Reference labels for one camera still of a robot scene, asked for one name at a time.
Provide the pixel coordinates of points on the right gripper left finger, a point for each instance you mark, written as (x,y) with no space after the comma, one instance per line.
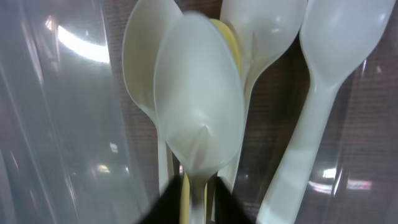
(166,210)

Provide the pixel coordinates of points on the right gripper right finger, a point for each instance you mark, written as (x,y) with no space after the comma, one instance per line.
(227,207)

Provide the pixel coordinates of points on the yellow-green spoon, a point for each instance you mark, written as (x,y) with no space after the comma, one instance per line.
(234,48)

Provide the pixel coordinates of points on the clear plastic container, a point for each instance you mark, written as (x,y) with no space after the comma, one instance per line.
(76,149)

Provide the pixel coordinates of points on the white spoon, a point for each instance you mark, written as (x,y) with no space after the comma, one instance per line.
(336,36)
(199,102)
(264,29)

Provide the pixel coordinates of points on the white spoon top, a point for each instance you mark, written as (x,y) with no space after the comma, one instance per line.
(264,29)

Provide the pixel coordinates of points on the white spoon lone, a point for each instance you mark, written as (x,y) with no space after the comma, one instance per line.
(146,26)

